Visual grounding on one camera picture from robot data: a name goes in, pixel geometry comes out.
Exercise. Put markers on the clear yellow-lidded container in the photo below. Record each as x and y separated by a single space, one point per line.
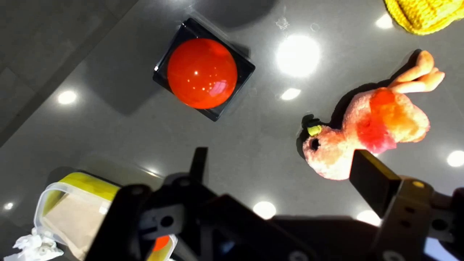
71 211

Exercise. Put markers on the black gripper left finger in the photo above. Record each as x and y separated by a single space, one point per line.
214 228

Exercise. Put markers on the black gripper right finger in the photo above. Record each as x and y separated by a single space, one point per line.
411 213

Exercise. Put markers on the pink flamingo plush toy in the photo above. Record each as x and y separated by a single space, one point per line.
374 121

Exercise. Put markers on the yellow knitted cloth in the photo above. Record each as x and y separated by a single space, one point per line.
425 17

